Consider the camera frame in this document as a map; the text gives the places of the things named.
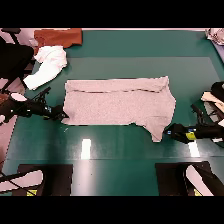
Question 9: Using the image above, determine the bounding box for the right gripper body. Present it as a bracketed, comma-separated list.
[162, 122, 198, 145]

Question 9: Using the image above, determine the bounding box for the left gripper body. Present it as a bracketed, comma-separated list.
[49, 105, 70, 122]

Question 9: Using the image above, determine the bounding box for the grey T-shirt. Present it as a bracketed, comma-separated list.
[61, 75, 177, 144]

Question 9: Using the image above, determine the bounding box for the cream garment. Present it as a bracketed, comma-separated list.
[200, 91, 224, 113]

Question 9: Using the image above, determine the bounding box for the white garment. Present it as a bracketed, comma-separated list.
[22, 45, 69, 91]

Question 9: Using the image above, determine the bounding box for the black garment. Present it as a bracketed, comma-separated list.
[210, 80, 224, 102]

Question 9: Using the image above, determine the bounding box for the black chair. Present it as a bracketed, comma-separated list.
[0, 28, 35, 93]

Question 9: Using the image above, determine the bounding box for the orange garment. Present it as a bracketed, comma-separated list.
[33, 28, 83, 50]

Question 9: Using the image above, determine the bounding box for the patterned pale garment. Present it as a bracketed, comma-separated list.
[205, 28, 224, 46]

